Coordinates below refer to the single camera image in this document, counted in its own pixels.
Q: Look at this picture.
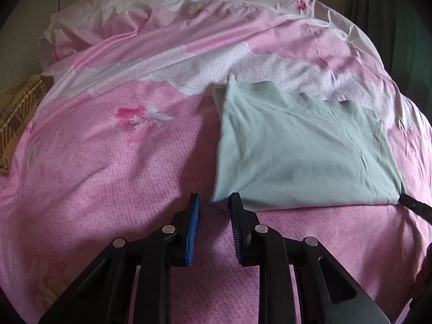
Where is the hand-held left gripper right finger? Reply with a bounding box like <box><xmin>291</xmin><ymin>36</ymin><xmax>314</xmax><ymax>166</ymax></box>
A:
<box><xmin>229</xmin><ymin>192</ymin><xmax>389</xmax><ymax>324</ymax></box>

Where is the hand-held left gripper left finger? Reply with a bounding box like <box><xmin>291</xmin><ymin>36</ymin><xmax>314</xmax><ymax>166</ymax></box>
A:
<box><xmin>37</xmin><ymin>193</ymin><xmax>201</xmax><ymax>324</ymax></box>

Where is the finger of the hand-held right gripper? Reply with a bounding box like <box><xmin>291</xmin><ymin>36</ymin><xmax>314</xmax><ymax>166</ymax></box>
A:
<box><xmin>398</xmin><ymin>192</ymin><xmax>432</xmax><ymax>225</ymax></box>

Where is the light blue long-sleeve shirt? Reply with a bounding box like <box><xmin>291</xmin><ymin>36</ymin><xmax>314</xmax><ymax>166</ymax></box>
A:
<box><xmin>210</xmin><ymin>73</ymin><xmax>406</xmax><ymax>211</ymax></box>

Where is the pink floral duvet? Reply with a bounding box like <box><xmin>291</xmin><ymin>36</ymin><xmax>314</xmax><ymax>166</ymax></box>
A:
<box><xmin>0</xmin><ymin>0</ymin><xmax>432</xmax><ymax>324</ymax></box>

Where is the dark green curtain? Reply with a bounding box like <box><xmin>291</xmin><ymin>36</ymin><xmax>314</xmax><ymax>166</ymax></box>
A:
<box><xmin>344</xmin><ymin>0</ymin><xmax>432</xmax><ymax>92</ymax></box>

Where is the brown plaid pillow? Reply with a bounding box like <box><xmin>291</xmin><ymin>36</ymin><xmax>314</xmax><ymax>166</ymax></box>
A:
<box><xmin>0</xmin><ymin>74</ymin><xmax>55</xmax><ymax>177</ymax></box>

